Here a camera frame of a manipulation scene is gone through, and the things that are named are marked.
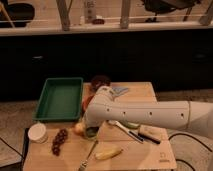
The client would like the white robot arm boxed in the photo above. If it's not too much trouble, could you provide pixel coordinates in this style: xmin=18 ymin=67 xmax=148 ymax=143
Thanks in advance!
xmin=83 ymin=86 xmax=213 ymax=140

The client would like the yellow onion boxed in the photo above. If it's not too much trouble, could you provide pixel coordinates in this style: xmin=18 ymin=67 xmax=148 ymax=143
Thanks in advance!
xmin=74 ymin=122 xmax=84 ymax=136

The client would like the bunch of red grapes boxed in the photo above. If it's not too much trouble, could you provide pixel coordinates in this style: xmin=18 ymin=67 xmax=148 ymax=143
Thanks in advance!
xmin=52 ymin=129 xmax=68 ymax=156

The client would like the orange red cup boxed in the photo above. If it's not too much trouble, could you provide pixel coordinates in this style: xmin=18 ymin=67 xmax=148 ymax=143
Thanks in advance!
xmin=82 ymin=95 xmax=94 ymax=112

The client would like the metal fork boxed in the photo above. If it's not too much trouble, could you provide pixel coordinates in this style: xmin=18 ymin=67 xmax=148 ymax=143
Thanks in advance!
xmin=78 ymin=140 xmax=99 ymax=171

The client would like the green pea pod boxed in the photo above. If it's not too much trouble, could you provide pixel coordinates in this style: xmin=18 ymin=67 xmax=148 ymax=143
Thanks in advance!
xmin=120 ymin=122 xmax=140 ymax=129

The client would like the green plastic tray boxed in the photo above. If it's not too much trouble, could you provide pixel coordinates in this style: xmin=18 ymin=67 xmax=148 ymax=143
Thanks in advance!
xmin=34 ymin=77 xmax=83 ymax=122

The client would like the blue grey cloth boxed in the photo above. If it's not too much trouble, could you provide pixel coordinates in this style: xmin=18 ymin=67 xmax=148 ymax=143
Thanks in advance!
xmin=110 ymin=87 xmax=129 ymax=97

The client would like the dark red bowl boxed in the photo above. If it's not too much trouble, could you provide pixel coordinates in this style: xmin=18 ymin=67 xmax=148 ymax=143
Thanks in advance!
xmin=91 ymin=75 xmax=111 ymax=90

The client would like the white paper cup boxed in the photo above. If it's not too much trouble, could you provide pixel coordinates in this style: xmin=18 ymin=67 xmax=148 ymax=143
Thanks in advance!
xmin=28 ymin=123 xmax=48 ymax=143

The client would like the black chair left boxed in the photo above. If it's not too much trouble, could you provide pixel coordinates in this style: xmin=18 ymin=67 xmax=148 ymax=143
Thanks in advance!
xmin=0 ymin=0 xmax=35 ymax=28

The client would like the black office chair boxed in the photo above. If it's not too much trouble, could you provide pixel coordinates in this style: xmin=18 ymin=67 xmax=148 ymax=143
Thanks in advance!
xmin=141 ymin=0 xmax=201 ymax=23

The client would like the black cable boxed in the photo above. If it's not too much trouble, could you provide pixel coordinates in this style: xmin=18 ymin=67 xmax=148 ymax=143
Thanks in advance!
xmin=168 ymin=132 xmax=213 ymax=171

